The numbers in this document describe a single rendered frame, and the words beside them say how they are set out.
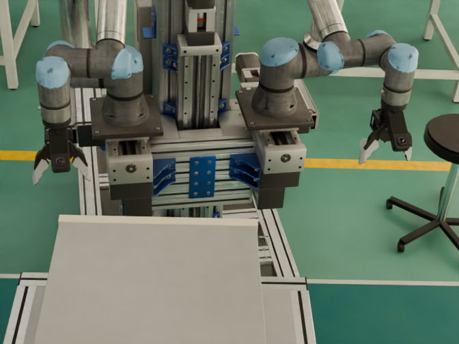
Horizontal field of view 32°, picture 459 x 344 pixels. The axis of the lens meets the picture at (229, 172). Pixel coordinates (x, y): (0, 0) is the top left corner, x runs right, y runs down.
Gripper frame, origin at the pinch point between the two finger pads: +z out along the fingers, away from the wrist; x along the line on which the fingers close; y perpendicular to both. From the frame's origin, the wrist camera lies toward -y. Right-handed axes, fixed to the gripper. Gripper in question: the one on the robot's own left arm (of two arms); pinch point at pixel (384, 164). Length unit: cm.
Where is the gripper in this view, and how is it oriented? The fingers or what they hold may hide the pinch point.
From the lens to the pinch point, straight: 228.2
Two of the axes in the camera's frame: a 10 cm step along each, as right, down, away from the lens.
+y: -1.7, -6.0, 7.8
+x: -9.8, 0.7, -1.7
